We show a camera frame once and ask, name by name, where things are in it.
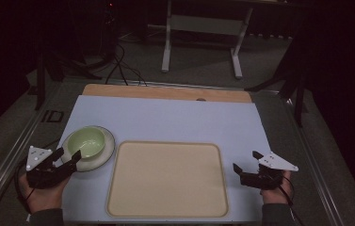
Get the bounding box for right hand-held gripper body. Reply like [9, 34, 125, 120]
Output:
[240, 152, 299, 191]

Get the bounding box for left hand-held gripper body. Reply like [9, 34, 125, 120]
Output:
[24, 145, 73, 190]

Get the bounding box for green bowl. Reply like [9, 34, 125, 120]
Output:
[67, 125, 106, 160]

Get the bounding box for white plate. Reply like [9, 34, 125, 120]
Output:
[59, 125, 116, 172]

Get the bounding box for beige tray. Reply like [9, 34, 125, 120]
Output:
[105, 140, 230, 219]

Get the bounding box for person's right hand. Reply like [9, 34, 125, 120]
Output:
[261, 170, 295, 206]

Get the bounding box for person's left hand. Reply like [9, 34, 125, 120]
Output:
[19, 172, 72, 215]

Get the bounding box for black tripod stand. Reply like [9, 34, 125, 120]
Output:
[244, 31, 310, 128]

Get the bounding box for white table mat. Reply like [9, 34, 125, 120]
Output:
[57, 94, 273, 224]

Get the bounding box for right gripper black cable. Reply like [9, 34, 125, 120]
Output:
[261, 170, 305, 226]

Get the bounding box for black floor cables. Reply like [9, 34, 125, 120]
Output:
[104, 43, 149, 88]

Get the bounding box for white metal table frame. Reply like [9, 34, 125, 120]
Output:
[161, 0, 255, 80]

